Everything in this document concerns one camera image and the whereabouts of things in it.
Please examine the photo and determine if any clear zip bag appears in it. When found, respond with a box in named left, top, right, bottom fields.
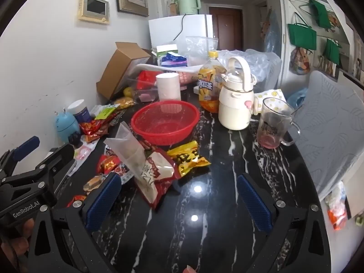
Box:
left=185, top=36, right=219, bottom=66

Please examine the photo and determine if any dark blue jar white lid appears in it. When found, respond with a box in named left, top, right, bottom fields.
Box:
left=68, top=99, right=93, bottom=124

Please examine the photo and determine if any clear plastic container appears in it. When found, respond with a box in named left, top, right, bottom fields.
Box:
left=125, top=70, right=160, bottom=103

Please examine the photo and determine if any orange white plastic bag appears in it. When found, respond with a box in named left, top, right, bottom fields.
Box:
left=325, top=182, right=349, bottom=231

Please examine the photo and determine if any red plastic basket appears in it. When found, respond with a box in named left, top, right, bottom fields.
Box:
left=131, top=100, right=200, bottom=146

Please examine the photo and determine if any small red snack packet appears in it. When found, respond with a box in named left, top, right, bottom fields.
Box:
left=98, top=155, right=123, bottom=174

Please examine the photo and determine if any green electric kettle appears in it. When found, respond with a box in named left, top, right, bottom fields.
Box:
left=177, top=0, right=201, bottom=15

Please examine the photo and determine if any green tote bag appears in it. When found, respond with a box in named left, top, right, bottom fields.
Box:
left=288, top=23, right=317, bottom=50
left=308, top=0, right=330, bottom=29
left=325, top=38, right=343, bottom=66

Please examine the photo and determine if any clear plastic bag heap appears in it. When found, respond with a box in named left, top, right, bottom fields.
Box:
left=220, top=48, right=282, bottom=94

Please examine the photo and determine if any brown cardboard box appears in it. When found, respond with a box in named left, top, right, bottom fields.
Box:
left=96, top=42, right=151, bottom=101

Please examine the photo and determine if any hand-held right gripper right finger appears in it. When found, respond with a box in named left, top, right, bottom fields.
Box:
left=237, top=173, right=332, bottom=273

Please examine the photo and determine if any orange snack packet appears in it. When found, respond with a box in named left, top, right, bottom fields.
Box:
left=85, top=132, right=107, bottom=143

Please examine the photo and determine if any white peanut snack packet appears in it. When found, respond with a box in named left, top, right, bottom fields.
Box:
left=114, top=162, right=135, bottom=184

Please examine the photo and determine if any brown door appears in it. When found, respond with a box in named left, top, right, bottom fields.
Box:
left=209, top=6, right=243, bottom=51

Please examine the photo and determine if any white toilet paper roll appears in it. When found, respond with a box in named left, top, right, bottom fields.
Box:
left=156, top=72, right=182, bottom=102

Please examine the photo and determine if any blue plastic bag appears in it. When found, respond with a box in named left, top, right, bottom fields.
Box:
left=287, top=88, right=309, bottom=109

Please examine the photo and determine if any red white large snack bag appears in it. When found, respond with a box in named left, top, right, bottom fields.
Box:
left=134, top=148, right=182, bottom=211

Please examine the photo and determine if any wall intercom panel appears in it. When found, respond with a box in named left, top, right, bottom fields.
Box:
left=78, top=0, right=111, bottom=25

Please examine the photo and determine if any patterned fabric bag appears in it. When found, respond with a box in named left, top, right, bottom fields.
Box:
left=290, top=47, right=310, bottom=75

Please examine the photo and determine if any person's left hand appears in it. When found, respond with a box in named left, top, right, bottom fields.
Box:
left=0, top=218, right=36, bottom=273

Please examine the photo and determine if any glass mug with cartoon print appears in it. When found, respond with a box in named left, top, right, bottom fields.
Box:
left=257, top=97, right=301, bottom=149

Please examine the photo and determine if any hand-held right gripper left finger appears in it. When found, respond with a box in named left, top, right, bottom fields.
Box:
left=27, top=172, right=123, bottom=273

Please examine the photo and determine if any green snack packet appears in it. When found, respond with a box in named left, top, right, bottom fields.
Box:
left=95, top=104, right=120, bottom=120

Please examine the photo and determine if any yellow smiley print cloth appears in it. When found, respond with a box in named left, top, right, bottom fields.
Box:
left=253, top=89, right=287, bottom=111

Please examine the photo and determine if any yellow black snack packet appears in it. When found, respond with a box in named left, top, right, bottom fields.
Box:
left=166, top=141, right=211, bottom=178

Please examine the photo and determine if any red packet in clear container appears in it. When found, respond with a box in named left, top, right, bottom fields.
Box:
left=136, top=71, right=157, bottom=91

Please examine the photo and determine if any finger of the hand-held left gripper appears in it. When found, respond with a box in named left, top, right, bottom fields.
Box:
left=0, top=136, right=40, bottom=177
left=28, top=143, right=76, bottom=188

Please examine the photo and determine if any blue purple packet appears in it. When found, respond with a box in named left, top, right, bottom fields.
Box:
left=162, top=52, right=189, bottom=68

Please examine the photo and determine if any green white box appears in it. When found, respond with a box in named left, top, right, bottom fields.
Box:
left=156, top=44, right=178, bottom=63

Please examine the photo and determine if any white pink packet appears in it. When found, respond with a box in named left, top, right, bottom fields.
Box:
left=68, top=144, right=96, bottom=177

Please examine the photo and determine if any burger print candy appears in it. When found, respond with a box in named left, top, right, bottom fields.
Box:
left=83, top=175, right=107, bottom=195

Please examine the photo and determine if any black kettle cable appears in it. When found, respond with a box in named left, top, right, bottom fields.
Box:
left=173, top=14, right=186, bottom=42

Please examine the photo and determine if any light blue figurine device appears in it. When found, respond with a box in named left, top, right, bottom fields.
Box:
left=55, top=109, right=81, bottom=141

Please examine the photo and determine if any yellow pellet snack bag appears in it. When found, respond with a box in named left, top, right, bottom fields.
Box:
left=113, top=97, right=136, bottom=110

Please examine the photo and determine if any white fridge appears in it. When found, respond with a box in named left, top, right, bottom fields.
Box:
left=148, top=14, right=214, bottom=55

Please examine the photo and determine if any translucent plastic bag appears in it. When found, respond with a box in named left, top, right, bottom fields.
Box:
left=104, top=122, right=148, bottom=187

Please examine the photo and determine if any cream kettle bottle with handle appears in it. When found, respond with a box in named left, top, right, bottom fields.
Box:
left=218, top=56, right=260, bottom=130

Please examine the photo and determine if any iced tea bottle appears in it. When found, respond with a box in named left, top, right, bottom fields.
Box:
left=197, top=51, right=228, bottom=114

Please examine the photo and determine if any grey chair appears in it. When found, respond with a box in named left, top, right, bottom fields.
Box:
left=287, top=71, right=364, bottom=200

